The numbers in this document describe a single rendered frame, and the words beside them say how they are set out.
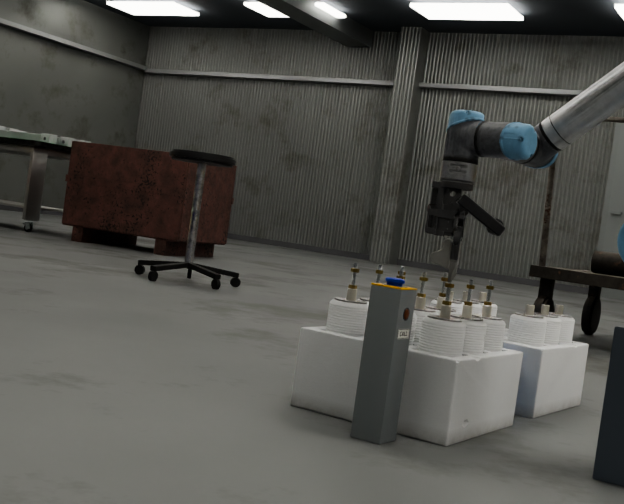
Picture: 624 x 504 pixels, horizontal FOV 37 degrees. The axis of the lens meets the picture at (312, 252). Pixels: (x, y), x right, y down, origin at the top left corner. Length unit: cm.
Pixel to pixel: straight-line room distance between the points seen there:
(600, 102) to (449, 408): 70
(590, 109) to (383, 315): 61
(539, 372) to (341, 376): 60
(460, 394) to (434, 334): 14
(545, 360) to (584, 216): 963
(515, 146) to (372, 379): 55
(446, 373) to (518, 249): 1033
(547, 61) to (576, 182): 161
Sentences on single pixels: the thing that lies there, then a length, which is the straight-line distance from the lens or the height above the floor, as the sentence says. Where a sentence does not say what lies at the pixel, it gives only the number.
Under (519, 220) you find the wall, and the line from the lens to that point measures 1228.
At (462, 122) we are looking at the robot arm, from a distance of 201.
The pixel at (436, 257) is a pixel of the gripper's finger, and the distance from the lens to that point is 201.
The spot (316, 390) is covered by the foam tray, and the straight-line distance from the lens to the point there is 211.
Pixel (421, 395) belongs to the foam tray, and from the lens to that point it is 198.
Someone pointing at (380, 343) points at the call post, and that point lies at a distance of 187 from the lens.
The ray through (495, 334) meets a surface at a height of 22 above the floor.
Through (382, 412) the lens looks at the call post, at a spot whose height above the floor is 6.
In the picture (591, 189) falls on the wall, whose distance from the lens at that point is 1208.
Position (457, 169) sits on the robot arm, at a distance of 199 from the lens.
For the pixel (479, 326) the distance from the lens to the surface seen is 211.
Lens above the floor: 42
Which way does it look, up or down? 2 degrees down
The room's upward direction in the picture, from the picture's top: 8 degrees clockwise
